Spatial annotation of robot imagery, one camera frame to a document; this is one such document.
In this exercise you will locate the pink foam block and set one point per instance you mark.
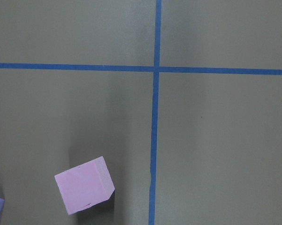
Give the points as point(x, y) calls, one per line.
point(85, 185)

